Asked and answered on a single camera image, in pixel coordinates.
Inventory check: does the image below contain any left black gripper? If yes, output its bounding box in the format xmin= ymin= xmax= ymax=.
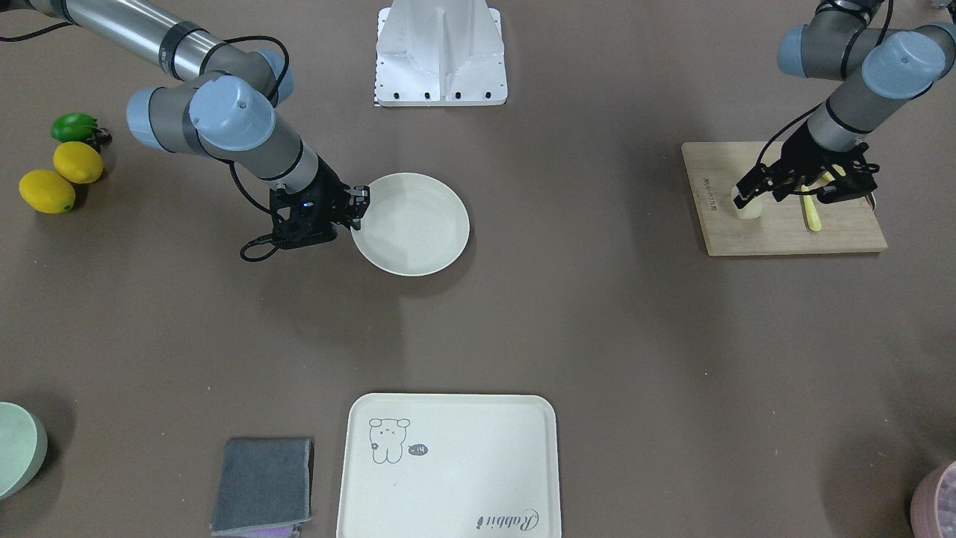
xmin=732 ymin=126 xmax=880 ymax=208

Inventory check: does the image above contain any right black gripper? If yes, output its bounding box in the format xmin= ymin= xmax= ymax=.
xmin=269 ymin=159 xmax=371 ymax=250

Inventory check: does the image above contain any cream round plate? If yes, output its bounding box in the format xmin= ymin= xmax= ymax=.
xmin=352 ymin=173 xmax=471 ymax=276

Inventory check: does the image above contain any white steamed bun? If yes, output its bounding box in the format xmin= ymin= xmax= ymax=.
xmin=730 ymin=186 xmax=763 ymax=219

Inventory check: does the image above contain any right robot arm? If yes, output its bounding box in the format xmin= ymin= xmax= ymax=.
xmin=2 ymin=1 xmax=371 ymax=251

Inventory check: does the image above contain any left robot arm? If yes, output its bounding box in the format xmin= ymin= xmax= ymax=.
xmin=732 ymin=1 xmax=955 ymax=210

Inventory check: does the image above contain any cream rectangular tray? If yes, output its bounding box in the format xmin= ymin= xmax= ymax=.
xmin=337 ymin=394 xmax=562 ymax=537

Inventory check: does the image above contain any yellow plastic knife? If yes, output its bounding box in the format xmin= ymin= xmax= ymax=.
xmin=799 ymin=184 xmax=822 ymax=234

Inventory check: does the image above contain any wooden cutting board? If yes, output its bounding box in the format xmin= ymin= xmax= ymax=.
xmin=680 ymin=142 xmax=888 ymax=256

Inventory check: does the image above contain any dark small fruit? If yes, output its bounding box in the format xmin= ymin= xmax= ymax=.
xmin=84 ymin=129 xmax=113 ymax=152

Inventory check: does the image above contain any yellow lemon far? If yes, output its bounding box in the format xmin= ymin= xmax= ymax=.
xmin=52 ymin=142 xmax=105 ymax=185

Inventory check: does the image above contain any yellow lemon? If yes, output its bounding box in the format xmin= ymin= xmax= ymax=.
xmin=52 ymin=142 xmax=105 ymax=185
xmin=18 ymin=170 xmax=76 ymax=214

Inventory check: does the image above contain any grey folded cloth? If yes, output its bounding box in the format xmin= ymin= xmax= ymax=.
xmin=211 ymin=437 xmax=313 ymax=537

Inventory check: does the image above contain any green lime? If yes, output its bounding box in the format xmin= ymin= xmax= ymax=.
xmin=50 ymin=112 xmax=99 ymax=143

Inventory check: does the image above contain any yellow lemon near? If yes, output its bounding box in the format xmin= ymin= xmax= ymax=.
xmin=18 ymin=170 xmax=76 ymax=214

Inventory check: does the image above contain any pink bowl with ice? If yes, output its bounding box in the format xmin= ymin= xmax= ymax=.
xmin=910 ymin=462 xmax=955 ymax=537

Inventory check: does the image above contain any mint green bowl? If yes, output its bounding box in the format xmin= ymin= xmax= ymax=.
xmin=1 ymin=402 xmax=48 ymax=500

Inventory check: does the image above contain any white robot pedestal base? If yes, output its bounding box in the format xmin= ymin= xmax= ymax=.
xmin=373 ymin=1 xmax=509 ymax=107

